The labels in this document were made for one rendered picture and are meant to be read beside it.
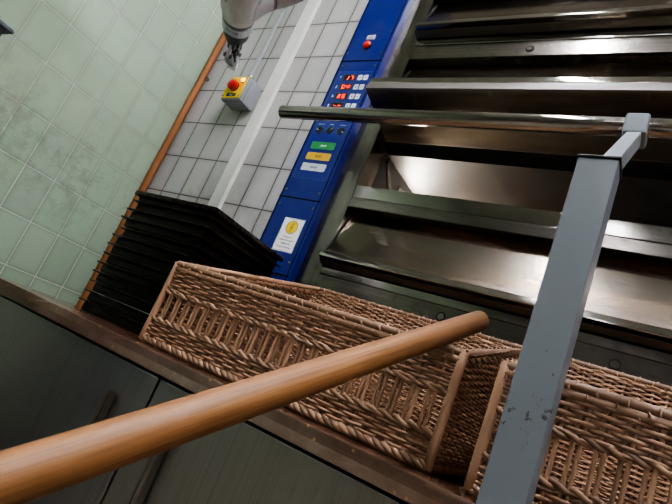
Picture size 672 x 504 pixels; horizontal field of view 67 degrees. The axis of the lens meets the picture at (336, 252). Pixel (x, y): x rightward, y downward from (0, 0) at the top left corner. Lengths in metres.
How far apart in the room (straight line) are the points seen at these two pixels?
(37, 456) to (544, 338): 0.42
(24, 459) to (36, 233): 1.59
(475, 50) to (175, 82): 1.13
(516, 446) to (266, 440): 0.31
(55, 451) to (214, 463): 0.42
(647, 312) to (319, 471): 0.75
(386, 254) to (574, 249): 0.80
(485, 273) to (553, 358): 0.71
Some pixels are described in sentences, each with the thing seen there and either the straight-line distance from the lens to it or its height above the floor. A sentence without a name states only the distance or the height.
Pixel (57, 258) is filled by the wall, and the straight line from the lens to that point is 1.93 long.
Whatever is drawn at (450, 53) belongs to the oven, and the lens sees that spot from 1.64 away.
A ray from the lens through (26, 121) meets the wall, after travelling 1.85.
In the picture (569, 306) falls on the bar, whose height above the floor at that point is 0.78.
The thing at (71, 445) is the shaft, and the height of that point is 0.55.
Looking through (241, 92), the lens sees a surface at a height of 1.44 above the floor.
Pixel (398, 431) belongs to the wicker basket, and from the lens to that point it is 0.66.
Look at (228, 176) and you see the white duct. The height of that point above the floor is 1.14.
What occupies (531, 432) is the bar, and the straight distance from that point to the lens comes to 0.52.
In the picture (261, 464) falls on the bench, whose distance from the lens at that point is 0.69.
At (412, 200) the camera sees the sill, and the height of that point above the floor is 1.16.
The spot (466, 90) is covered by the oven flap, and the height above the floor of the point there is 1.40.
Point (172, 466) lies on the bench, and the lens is 0.78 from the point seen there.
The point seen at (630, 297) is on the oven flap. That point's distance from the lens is 1.18.
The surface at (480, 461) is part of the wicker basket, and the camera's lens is 0.62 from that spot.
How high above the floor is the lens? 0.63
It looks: 14 degrees up
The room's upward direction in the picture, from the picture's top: 22 degrees clockwise
